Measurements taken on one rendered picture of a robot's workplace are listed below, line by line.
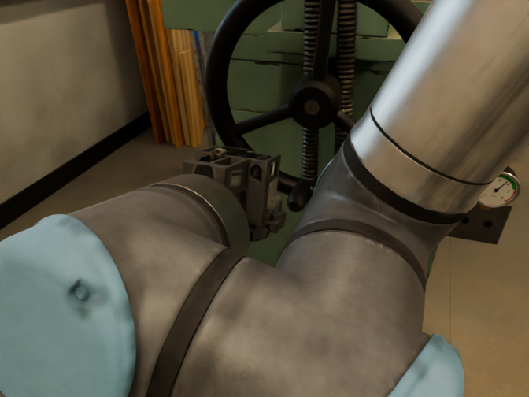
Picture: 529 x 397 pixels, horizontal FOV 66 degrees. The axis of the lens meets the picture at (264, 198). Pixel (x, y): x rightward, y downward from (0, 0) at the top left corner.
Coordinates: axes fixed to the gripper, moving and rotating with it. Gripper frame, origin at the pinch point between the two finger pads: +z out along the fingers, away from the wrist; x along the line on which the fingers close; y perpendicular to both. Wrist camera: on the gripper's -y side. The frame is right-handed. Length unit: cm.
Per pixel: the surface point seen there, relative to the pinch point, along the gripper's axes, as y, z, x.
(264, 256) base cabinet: -22.2, 33.5, 7.4
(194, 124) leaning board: -7, 148, 79
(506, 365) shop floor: -52, 63, -55
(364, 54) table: 18.9, 8.6, -9.1
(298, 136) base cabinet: 5.9, 23.5, 1.0
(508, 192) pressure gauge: 2.3, 18.2, -32.2
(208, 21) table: 23.0, 17.3, 16.9
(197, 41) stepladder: 28, 95, 56
